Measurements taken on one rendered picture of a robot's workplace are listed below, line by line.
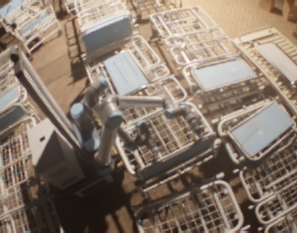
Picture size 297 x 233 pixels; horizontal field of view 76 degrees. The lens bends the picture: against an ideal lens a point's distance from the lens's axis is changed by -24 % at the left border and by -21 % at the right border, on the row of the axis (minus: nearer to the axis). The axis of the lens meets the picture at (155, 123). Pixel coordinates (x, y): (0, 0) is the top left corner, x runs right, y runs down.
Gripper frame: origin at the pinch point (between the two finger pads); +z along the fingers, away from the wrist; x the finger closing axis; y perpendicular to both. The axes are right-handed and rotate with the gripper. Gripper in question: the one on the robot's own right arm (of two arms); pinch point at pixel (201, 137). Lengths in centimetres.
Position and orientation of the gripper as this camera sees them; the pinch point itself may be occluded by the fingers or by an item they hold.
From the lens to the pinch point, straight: 198.1
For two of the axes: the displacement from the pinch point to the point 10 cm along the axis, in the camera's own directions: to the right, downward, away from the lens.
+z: 4.4, 8.2, -3.6
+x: -0.5, -3.8, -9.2
